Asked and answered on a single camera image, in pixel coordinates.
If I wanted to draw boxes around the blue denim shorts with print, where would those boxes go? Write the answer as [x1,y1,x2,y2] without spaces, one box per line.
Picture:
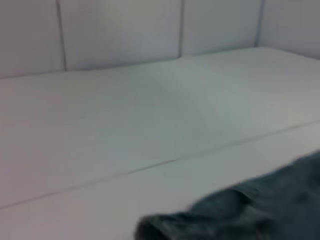
[136,149,320,240]

